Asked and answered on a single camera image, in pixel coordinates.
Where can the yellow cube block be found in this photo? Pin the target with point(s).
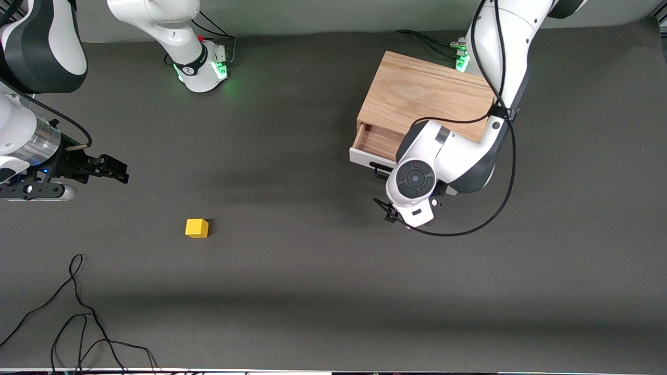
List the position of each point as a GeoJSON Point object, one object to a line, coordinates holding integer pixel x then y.
{"type": "Point", "coordinates": [196, 228]}

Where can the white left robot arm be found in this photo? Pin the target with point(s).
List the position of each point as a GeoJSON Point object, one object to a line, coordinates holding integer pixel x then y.
{"type": "Point", "coordinates": [500, 31]}

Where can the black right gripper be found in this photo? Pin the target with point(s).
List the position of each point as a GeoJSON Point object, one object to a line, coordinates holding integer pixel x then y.
{"type": "Point", "coordinates": [71, 163]}

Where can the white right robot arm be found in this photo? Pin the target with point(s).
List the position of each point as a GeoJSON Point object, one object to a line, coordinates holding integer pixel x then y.
{"type": "Point", "coordinates": [47, 41]}

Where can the wooden drawer with white front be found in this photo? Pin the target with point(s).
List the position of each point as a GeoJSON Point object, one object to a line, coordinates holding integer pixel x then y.
{"type": "Point", "coordinates": [378, 140]}

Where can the wooden drawer cabinet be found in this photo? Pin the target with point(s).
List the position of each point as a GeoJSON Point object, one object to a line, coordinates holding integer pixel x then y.
{"type": "Point", "coordinates": [417, 88]}

